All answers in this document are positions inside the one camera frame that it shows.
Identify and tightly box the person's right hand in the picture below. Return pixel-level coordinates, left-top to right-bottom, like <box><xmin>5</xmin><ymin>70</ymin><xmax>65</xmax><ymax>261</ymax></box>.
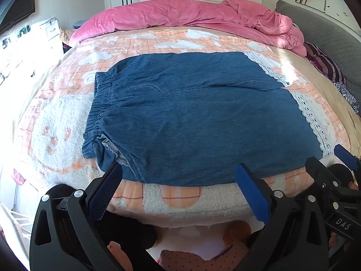
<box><xmin>328</xmin><ymin>231</ymin><xmax>347</xmax><ymax>250</ymax></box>

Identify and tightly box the black wall television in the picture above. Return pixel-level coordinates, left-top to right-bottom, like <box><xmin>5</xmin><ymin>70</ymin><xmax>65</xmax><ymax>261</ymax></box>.
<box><xmin>0</xmin><ymin>0</ymin><xmax>37</xmax><ymax>33</ymax></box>

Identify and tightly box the floral pillow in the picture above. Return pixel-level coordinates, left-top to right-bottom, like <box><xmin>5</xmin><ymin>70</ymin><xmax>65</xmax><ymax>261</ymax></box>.
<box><xmin>334</xmin><ymin>82</ymin><xmax>360</xmax><ymax>110</ymax></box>

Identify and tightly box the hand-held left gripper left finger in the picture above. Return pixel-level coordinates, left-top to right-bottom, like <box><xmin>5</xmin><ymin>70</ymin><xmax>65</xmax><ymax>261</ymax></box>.
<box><xmin>30</xmin><ymin>161</ymin><xmax>133</xmax><ymax>271</ymax></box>

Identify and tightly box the pink duvet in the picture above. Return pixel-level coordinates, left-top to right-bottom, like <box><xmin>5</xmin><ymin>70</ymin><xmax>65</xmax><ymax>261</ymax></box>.
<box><xmin>69</xmin><ymin>0</ymin><xmax>308</xmax><ymax>58</ymax></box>

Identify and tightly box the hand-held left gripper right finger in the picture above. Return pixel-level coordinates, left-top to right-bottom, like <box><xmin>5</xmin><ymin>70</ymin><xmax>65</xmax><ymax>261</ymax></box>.
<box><xmin>235</xmin><ymin>163</ymin><xmax>331</xmax><ymax>271</ymax></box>

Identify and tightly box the beige bed sheet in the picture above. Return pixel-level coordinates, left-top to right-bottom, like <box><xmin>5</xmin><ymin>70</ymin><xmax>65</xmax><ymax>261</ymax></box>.
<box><xmin>268</xmin><ymin>45</ymin><xmax>360</xmax><ymax>159</ymax></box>

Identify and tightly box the orange bear blanket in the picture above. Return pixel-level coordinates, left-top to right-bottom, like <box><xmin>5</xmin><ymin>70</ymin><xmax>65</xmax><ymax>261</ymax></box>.
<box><xmin>13</xmin><ymin>27</ymin><xmax>353</xmax><ymax>229</ymax></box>

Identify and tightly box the white drawer unit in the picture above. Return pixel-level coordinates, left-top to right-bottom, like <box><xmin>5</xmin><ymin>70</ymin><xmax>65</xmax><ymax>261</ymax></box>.
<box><xmin>39</xmin><ymin>20</ymin><xmax>61</xmax><ymax>41</ymax></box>

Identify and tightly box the white low cabinet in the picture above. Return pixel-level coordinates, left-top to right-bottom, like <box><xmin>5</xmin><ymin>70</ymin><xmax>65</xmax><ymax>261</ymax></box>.
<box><xmin>0</xmin><ymin>25</ymin><xmax>65</xmax><ymax>86</ymax></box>

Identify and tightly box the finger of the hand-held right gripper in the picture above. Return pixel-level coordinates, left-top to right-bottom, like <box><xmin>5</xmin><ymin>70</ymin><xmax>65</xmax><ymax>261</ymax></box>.
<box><xmin>334</xmin><ymin>144</ymin><xmax>361</xmax><ymax>173</ymax></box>
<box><xmin>305</xmin><ymin>157</ymin><xmax>354</xmax><ymax>201</ymax></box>

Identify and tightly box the person's left hand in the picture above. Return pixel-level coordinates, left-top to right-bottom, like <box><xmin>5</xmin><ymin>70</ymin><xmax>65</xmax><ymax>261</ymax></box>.
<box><xmin>108</xmin><ymin>241</ymin><xmax>134</xmax><ymax>271</ymax></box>

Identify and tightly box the blue denim pants lace trim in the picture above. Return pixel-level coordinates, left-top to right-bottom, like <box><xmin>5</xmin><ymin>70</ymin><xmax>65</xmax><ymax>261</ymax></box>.
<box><xmin>82</xmin><ymin>51</ymin><xmax>332</xmax><ymax>187</ymax></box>

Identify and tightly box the grey quilted headboard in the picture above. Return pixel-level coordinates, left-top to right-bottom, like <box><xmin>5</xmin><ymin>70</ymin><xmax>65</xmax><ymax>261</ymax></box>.
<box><xmin>275</xmin><ymin>0</ymin><xmax>361</xmax><ymax>110</ymax></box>

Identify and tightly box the striped pillow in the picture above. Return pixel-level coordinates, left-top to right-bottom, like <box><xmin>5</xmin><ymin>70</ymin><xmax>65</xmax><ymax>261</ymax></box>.
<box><xmin>305</xmin><ymin>42</ymin><xmax>347</xmax><ymax>86</ymax></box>

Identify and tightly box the pink dotted clothing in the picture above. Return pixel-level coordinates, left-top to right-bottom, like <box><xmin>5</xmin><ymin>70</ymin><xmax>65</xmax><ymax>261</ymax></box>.
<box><xmin>159</xmin><ymin>240</ymin><xmax>250</xmax><ymax>271</ymax></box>

